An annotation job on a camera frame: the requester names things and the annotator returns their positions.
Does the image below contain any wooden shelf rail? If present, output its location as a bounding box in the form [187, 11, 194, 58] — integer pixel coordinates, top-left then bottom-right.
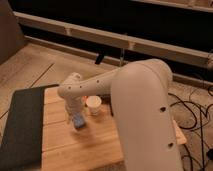
[14, 12, 213, 69]

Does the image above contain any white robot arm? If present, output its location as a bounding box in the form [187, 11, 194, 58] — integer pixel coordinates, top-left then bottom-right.
[58, 59, 183, 171]

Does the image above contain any dark grey mat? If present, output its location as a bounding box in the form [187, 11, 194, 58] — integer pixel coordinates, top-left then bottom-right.
[0, 84, 56, 171]

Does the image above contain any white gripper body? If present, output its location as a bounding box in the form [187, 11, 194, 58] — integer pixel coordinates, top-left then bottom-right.
[65, 104, 83, 122]

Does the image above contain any red marker pen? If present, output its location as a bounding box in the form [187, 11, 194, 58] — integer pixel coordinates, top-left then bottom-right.
[83, 96, 87, 107]

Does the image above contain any white paper cup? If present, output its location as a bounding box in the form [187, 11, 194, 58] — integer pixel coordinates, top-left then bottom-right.
[86, 96, 102, 115]

